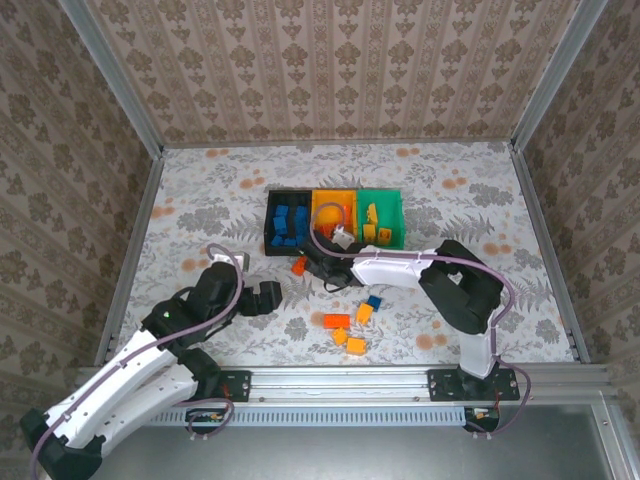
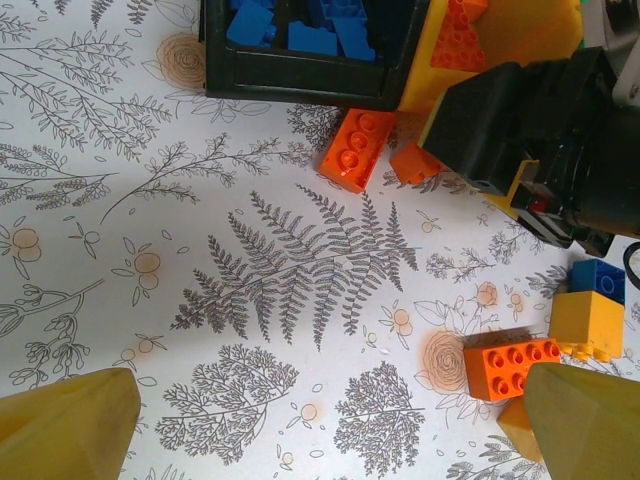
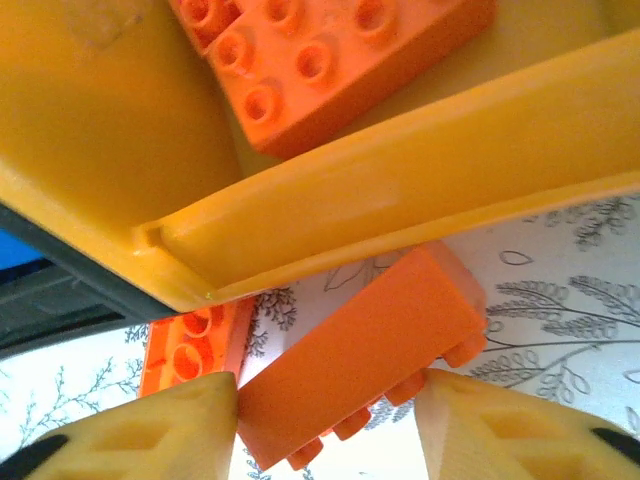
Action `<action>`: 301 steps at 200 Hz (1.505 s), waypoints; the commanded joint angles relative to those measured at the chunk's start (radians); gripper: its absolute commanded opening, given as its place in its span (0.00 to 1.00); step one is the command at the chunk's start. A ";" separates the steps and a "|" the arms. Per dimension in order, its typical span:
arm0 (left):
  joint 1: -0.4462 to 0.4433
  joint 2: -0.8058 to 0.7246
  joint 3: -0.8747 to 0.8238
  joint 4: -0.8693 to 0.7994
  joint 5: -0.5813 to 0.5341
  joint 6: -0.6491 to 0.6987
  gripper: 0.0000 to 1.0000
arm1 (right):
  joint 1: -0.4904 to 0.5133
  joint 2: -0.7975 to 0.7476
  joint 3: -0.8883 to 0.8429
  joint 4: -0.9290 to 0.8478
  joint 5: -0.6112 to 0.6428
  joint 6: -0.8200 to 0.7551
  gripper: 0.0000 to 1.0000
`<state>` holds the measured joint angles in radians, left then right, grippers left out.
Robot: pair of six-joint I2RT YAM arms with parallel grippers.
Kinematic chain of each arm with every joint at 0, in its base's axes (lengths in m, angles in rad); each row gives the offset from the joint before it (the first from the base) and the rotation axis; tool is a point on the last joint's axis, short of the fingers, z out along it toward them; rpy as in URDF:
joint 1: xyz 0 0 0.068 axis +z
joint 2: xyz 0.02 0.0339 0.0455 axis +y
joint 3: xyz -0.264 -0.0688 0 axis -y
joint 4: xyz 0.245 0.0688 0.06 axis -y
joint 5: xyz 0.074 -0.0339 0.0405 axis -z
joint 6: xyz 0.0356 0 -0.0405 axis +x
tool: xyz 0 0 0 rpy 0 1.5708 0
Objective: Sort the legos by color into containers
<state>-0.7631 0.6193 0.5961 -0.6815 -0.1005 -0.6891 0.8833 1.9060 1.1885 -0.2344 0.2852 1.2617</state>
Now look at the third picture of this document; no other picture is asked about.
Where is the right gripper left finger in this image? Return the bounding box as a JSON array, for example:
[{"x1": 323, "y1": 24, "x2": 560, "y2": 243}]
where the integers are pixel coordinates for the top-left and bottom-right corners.
[{"x1": 19, "y1": 370, "x2": 240, "y2": 480}]

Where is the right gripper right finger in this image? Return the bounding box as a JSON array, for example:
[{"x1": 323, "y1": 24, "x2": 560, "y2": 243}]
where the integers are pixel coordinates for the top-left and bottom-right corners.
[{"x1": 415, "y1": 368, "x2": 640, "y2": 480}]

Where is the black plastic bin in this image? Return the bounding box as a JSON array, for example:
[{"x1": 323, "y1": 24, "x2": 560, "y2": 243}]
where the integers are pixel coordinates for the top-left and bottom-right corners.
[{"x1": 0, "y1": 204, "x2": 174, "y2": 359}]

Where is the red-orange lego brick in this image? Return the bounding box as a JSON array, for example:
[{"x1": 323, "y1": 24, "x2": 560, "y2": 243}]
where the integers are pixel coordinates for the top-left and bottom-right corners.
[
  {"x1": 235, "y1": 245, "x2": 489, "y2": 474},
  {"x1": 207, "y1": 0, "x2": 499, "y2": 160},
  {"x1": 167, "y1": 0, "x2": 246, "y2": 56},
  {"x1": 138, "y1": 299, "x2": 259, "y2": 399}
]

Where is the blue lego brick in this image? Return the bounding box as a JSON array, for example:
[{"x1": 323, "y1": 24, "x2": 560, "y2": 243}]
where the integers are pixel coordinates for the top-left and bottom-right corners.
[{"x1": 0, "y1": 228, "x2": 49, "y2": 274}]

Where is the yellow plastic bin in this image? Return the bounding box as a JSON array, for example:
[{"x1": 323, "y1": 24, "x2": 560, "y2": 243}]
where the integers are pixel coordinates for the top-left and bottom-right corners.
[{"x1": 0, "y1": 0, "x2": 640, "y2": 314}]

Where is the floral table cover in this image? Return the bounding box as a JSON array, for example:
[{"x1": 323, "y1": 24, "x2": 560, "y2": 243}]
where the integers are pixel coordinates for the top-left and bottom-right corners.
[{"x1": 0, "y1": 192, "x2": 640, "y2": 480}]

